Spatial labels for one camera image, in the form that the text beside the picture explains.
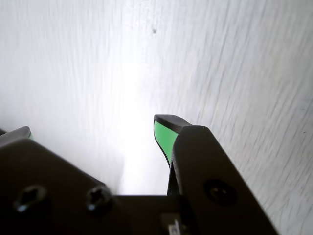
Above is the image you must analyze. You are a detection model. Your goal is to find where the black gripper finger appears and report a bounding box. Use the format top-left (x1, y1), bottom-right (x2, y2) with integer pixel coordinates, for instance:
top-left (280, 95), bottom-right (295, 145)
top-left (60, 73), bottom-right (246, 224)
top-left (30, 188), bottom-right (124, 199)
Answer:
top-left (0, 125), bottom-right (124, 235)
top-left (153, 114), bottom-right (279, 235)

